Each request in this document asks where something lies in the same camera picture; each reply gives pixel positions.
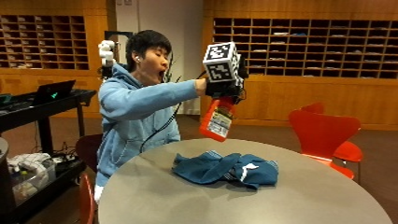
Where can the black cart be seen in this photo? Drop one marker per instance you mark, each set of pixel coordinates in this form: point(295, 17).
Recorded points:
point(41, 110)

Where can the dark brown chair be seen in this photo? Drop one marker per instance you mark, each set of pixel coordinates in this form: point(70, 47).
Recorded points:
point(87, 149)

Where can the white earbud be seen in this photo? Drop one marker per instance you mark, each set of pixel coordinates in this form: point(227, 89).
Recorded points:
point(135, 58)

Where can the white cube with black markers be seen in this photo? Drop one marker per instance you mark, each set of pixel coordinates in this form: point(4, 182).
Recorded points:
point(219, 62)

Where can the dark round bin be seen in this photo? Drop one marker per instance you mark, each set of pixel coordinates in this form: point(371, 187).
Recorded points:
point(4, 180)

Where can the black antenna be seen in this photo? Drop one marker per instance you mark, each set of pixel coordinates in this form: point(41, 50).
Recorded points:
point(169, 70)

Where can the red chair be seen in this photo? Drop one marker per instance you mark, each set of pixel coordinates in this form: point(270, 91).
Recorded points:
point(85, 199)
point(350, 151)
point(323, 133)

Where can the blue striped cloth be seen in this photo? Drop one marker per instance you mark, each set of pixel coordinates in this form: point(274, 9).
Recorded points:
point(223, 169)

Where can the clear plastic bin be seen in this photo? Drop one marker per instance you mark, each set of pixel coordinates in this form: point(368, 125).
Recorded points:
point(30, 177)

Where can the wooden mail slot shelf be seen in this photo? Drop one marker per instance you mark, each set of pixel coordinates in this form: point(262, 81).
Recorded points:
point(314, 48)
point(45, 42)

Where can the black laptop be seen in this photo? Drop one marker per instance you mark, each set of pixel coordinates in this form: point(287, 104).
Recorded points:
point(53, 91)

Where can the person in blue hoodie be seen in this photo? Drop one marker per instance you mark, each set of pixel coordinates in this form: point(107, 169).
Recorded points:
point(131, 109)

